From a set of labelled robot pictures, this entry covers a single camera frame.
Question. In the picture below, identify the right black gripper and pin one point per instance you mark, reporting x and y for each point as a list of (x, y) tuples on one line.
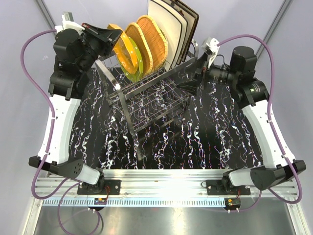
[(201, 70)]

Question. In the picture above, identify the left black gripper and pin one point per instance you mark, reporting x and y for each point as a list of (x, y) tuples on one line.
[(106, 37)]

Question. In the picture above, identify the orange polka dot plate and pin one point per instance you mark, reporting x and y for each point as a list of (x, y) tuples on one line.
[(124, 50)]

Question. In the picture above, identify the woven wicker tray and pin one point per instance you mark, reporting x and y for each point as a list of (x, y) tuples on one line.
[(134, 31), (156, 41)]

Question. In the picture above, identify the green polka dot plate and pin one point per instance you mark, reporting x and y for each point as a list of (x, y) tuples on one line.
[(138, 74)]

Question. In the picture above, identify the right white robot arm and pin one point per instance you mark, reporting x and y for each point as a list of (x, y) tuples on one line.
[(252, 97)]

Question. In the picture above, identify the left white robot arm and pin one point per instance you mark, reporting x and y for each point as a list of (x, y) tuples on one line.
[(77, 47)]

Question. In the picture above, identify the stainless steel dish rack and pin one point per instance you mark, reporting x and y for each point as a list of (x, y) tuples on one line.
[(157, 96)]

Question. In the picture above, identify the cream black-rimmed square plate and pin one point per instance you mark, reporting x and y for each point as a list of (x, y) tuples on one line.
[(158, 13)]

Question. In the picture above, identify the white middle square plate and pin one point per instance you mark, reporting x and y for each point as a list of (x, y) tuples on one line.
[(184, 19)]

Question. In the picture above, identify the dark brown square plate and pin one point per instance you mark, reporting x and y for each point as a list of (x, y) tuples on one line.
[(192, 18)]

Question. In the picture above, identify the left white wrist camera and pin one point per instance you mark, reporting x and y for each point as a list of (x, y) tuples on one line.
[(69, 23)]

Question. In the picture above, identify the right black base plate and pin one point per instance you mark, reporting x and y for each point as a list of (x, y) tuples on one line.
[(216, 188)]

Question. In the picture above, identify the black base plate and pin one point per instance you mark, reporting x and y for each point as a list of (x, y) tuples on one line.
[(216, 188), (104, 186)]

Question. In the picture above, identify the aluminium mounting rail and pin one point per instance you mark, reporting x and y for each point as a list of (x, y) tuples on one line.
[(144, 188)]

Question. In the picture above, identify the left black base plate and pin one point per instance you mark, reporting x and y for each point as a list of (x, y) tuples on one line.
[(104, 186)]

